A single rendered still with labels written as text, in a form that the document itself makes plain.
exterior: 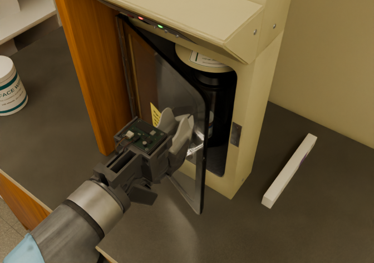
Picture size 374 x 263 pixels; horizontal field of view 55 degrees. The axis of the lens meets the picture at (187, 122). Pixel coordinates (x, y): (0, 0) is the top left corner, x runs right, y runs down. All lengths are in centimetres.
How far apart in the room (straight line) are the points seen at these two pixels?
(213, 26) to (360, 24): 58
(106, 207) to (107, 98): 50
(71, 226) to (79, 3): 46
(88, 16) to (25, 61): 72
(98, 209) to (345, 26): 79
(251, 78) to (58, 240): 41
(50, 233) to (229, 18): 37
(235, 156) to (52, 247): 48
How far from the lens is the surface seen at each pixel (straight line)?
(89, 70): 87
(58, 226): 50
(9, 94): 125
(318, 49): 111
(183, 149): 60
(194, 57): 74
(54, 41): 157
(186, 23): 52
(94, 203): 50
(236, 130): 77
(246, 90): 69
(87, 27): 82
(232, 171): 88
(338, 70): 112
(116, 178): 50
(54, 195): 105
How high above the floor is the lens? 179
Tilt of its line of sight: 48 degrees down
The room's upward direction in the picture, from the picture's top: straight up
